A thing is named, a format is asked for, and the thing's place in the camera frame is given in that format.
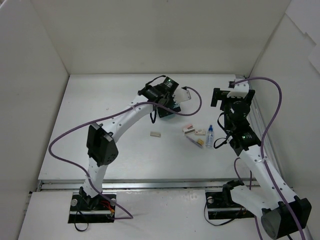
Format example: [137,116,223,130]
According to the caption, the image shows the clear spray bottle blue cap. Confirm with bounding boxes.
[205,124,214,148]

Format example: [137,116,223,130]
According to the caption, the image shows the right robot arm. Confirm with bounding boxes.
[211,88,312,240]

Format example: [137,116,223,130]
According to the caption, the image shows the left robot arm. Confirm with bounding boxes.
[79,77,179,210]

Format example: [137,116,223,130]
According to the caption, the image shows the teal round organizer container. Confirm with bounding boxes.
[158,106,181,119]

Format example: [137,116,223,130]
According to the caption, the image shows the beige eraser block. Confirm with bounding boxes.
[150,131,161,138]

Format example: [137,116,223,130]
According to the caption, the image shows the small white eraser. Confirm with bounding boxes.
[194,128,206,136]

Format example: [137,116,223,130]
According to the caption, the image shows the pink white stapler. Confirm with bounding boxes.
[182,124,195,135]

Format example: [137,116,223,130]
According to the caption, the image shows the small yellow staple box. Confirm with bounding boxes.
[197,139,204,146]

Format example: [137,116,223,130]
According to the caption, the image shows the purple pen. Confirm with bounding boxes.
[186,136,205,149]

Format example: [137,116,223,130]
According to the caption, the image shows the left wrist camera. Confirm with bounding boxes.
[173,88,191,104]

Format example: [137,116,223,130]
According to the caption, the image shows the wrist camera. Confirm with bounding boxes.
[227,79,250,99]
[173,88,191,104]

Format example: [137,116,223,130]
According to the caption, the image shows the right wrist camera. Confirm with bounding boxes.
[227,79,250,99]

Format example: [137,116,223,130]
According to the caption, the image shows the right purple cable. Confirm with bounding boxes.
[233,76,307,240]

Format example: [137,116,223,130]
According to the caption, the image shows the purple cable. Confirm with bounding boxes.
[233,76,307,240]
[48,86,203,221]

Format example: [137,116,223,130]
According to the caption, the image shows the aluminium rail right side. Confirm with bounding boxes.
[233,75,282,181]

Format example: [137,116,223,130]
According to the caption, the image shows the aluminium rail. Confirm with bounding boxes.
[38,178,232,191]
[233,75,282,181]

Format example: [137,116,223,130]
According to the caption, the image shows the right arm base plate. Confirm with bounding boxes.
[205,191,254,220]

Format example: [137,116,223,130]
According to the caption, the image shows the aluminium rail front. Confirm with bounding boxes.
[38,178,232,191]

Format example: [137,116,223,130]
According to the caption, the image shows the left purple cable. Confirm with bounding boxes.
[48,86,203,221]

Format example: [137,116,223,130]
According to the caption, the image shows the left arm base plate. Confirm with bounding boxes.
[68,194,116,224]

